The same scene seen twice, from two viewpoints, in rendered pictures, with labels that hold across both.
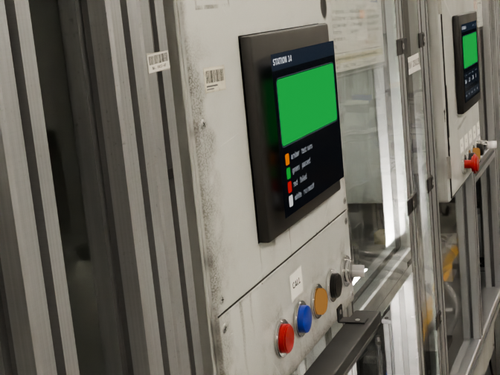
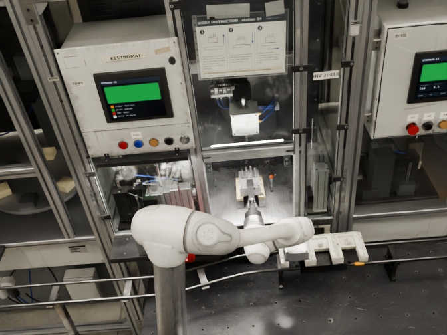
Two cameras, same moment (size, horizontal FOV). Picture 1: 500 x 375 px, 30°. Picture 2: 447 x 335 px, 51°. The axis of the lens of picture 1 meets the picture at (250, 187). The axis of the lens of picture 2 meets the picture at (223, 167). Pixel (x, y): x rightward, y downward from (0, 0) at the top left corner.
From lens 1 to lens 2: 1.88 m
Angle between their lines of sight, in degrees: 68
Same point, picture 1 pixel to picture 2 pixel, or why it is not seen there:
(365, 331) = (169, 158)
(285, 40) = (120, 76)
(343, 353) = (150, 158)
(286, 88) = (112, 90)
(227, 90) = (86, 86)
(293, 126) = (117, 99)
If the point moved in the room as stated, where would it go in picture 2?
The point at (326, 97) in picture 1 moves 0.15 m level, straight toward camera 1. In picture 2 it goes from (149, 92) to (107, 102)
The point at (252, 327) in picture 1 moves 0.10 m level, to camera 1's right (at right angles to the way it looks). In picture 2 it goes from (103, 138) to (109, 152)
